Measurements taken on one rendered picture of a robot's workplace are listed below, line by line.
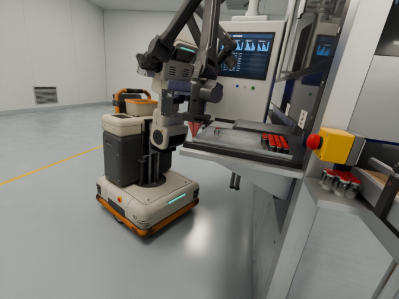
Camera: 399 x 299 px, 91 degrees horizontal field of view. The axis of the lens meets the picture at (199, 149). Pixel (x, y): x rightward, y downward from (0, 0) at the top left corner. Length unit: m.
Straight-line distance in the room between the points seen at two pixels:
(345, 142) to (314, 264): 0.46
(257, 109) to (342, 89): 1.01
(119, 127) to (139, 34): 6.00
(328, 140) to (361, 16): 0.29
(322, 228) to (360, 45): 0.52
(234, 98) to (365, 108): 1.10
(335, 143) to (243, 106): 1.12
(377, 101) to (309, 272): 0.58
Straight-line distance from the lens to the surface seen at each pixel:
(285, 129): 1.29
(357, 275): 0.90
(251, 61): 1.60
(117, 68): 7.66
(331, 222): 0.76
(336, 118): 0.63
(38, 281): 1.54
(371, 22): 0.66
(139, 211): 1.42
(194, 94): 0.72
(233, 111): 1.62
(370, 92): 0.65
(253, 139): 0.94
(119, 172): 1.55
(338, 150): 0.56
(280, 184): 0.78
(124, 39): 7.56
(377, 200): 0.56
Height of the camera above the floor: 1.11
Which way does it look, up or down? 19 degrees down
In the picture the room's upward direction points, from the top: 6 degrees clockwise
